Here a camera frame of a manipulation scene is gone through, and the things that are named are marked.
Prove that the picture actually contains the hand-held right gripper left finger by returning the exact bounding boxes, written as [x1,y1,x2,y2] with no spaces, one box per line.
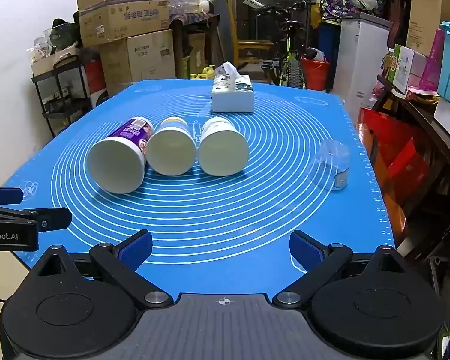
[30,229,174,310]

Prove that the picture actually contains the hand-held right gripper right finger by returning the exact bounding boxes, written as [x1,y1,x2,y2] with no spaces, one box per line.
[272,230,419,310]

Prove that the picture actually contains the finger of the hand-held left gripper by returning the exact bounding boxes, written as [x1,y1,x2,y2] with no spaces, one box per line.
[0,205,73,232]
[0,185,25,205]

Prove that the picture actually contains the purple print paper cup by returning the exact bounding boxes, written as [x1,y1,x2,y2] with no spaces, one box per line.
[85,117,155,195]

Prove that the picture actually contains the clear plastic cup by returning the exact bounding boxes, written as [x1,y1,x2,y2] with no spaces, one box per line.
[308,139,351,191]

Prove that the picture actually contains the yellow rim paper cup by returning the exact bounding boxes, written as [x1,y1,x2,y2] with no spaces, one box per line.
[146,116,198,176]

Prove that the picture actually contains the white print paper cup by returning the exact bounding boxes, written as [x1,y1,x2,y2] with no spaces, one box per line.
[197,116,250,178]

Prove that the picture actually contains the blue silicone mat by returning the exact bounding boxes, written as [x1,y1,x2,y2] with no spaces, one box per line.
[4,79,397,295]

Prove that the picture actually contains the black metal shelf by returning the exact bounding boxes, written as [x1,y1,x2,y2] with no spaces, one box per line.
[31,54,93,138]

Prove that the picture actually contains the red paper bags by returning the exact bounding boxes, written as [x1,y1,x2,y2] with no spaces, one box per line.
[356,106,431,216]

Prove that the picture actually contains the small cardboard box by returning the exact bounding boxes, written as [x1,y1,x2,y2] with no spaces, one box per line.
[31,47,80,78]

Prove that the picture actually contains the red container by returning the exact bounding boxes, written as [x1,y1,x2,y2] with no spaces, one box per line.
[84,60,106,95]

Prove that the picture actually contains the white tissue box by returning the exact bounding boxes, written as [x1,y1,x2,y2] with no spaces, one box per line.
[210,61,256,113]

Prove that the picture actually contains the dark bag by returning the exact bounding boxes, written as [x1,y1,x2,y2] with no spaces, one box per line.
[48,18,82,50]

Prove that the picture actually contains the dark wooden shelf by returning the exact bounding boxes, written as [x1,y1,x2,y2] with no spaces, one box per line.
[376,74,450,212]

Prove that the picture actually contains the red bucket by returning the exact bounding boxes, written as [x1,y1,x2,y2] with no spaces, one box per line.
[300,55,331,91]

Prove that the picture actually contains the plain brown cardboard box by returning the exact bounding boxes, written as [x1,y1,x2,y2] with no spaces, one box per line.
[99,29,177,97]

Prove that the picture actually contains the white cabinet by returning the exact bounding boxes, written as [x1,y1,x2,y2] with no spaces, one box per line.
[331,12,393,125]

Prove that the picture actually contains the yellow toy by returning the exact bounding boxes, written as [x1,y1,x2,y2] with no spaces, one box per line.
[190,65,217,80]

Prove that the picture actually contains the bicycle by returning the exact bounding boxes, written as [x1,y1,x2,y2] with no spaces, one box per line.
[243,0,316,89]

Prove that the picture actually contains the large open cardboard box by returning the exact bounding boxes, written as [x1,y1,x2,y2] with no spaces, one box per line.
[76,0,170,46]

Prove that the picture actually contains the white green box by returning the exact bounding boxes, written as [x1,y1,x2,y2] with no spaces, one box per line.
[391,44,429,95]

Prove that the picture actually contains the yellow wooden chair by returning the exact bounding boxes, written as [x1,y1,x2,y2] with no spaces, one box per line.
[226,0,275,67]

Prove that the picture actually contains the dark wooden table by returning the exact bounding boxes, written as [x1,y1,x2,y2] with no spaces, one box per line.
[168,13,221,80]

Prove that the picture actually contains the pink box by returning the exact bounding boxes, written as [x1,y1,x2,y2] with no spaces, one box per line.
[418,28,446,92]

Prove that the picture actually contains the tall cardboard box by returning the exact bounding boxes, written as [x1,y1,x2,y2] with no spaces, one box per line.
[405,0,450,58]

